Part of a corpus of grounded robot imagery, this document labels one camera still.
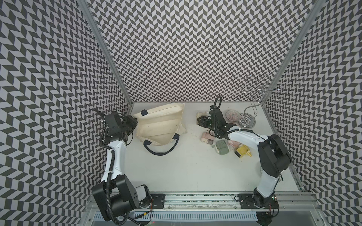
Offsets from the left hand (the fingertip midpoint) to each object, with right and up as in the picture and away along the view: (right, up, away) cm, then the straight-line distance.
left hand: (138, 118), depth 81 cm
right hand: (+38, -2, +11) cm, 40 cm away
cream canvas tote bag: (+9, -6, +20) cm, 22 cm away
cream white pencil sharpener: (+40, +2, +8) cm, 41 cm away
